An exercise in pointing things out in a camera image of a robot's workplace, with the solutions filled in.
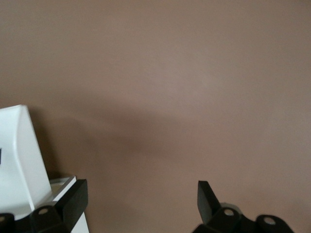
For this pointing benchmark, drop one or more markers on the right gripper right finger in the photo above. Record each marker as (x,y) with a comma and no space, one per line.
(206,201)

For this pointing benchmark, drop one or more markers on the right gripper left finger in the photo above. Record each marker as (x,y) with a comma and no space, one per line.
(73,201)

